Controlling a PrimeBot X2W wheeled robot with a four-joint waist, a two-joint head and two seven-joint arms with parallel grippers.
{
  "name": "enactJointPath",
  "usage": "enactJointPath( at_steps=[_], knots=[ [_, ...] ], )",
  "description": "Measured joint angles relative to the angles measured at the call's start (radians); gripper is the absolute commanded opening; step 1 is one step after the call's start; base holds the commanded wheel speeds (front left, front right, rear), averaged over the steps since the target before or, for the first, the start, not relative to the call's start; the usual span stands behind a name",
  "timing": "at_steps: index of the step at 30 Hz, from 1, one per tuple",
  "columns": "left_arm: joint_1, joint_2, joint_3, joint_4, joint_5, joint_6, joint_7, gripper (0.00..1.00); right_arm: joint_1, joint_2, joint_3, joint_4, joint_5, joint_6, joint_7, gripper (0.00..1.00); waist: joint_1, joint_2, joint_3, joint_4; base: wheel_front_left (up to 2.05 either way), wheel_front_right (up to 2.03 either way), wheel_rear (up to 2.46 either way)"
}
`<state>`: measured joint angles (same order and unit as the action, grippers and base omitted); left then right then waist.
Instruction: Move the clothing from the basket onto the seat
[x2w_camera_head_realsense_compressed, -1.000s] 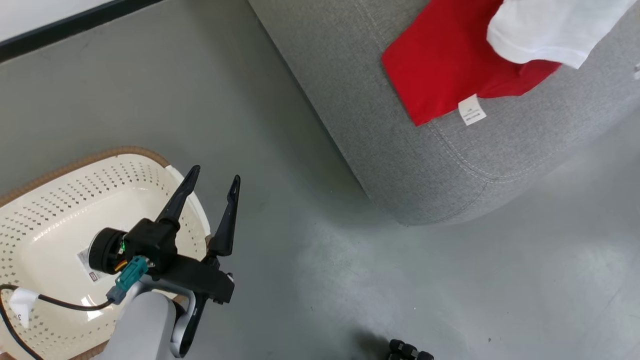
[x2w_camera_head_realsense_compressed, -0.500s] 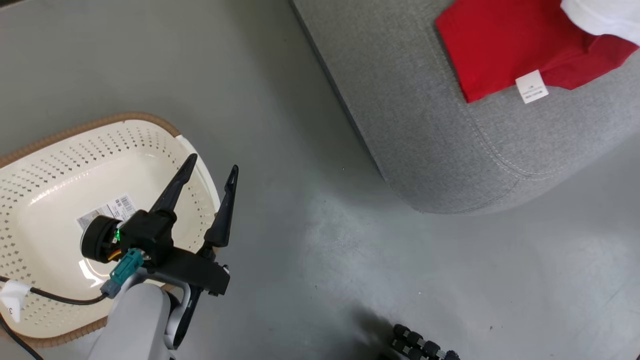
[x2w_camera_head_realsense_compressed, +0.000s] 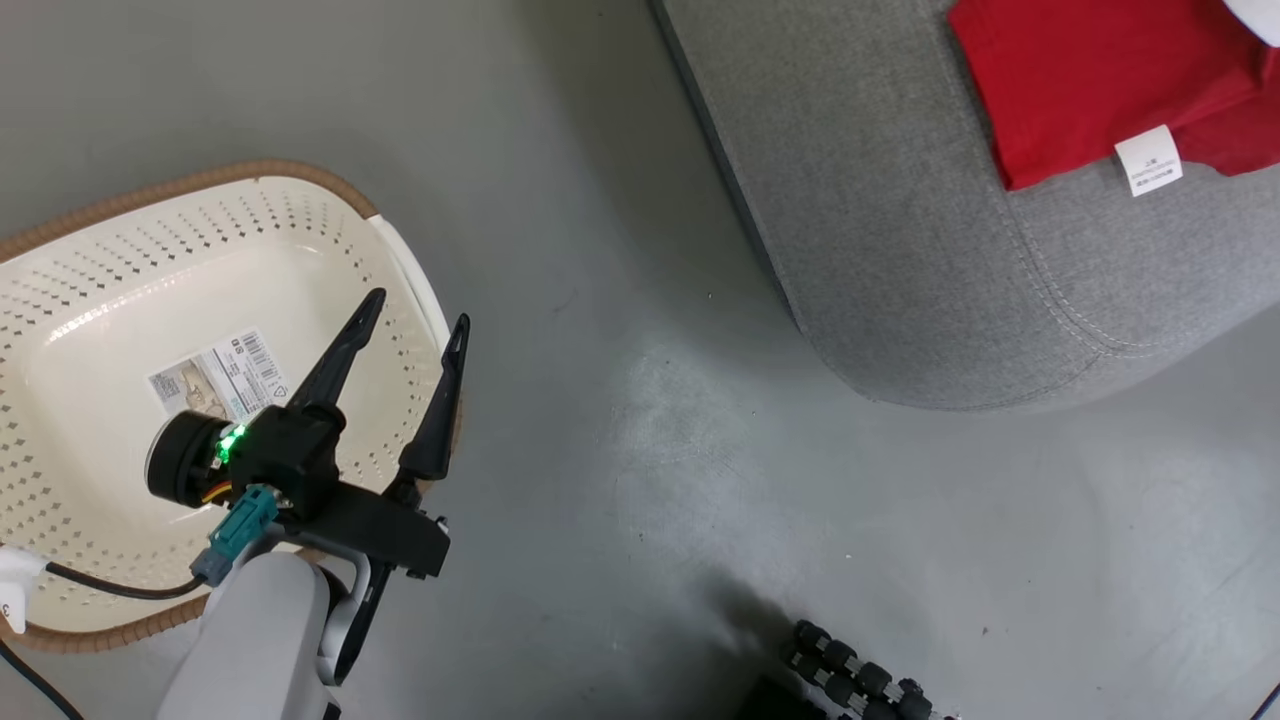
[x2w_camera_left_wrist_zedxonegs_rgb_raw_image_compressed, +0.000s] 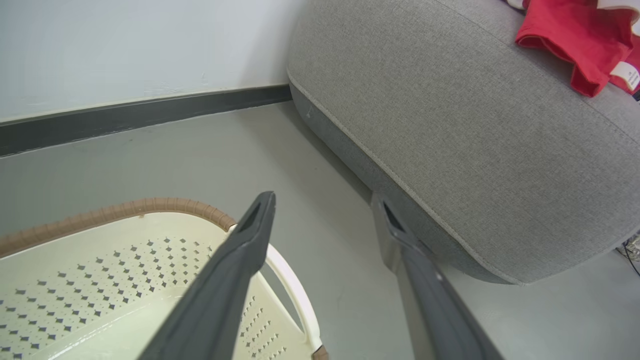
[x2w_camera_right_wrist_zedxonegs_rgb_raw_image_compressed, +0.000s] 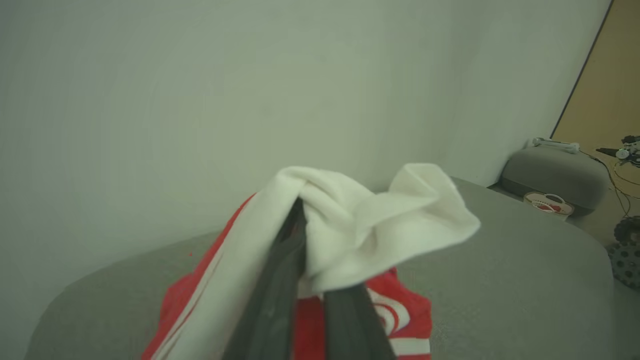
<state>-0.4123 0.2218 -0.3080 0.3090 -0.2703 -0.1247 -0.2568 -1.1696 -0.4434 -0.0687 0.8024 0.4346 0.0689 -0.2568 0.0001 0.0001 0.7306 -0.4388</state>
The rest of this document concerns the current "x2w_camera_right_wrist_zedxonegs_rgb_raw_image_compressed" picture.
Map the white red round object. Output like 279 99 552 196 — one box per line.
523 191 575 217

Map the black studded wheel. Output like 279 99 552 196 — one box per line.
607 215 640 292

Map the white elongated object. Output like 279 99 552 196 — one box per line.
530 137 581 155

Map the grey fabric sofa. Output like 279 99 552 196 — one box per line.
22 145 640 360

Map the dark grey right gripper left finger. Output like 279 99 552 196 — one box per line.
222 197 309 360

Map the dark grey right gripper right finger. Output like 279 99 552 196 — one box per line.
322 282 399 360

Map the small device with cables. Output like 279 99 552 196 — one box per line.
594 133 640 169

